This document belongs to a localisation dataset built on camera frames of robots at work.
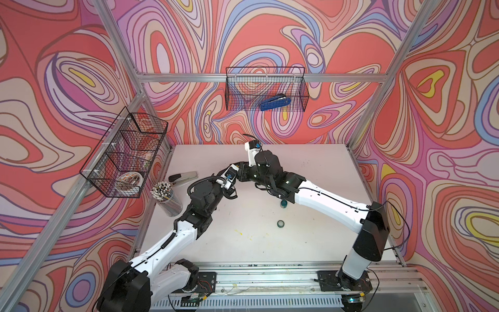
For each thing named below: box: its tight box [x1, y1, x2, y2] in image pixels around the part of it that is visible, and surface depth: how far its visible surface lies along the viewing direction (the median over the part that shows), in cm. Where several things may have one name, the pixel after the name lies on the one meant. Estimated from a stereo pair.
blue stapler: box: [260, 93, 292, 112], surface depth 90 cm
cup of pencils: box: [150, 181, 184, 218], surface depth 82 cm
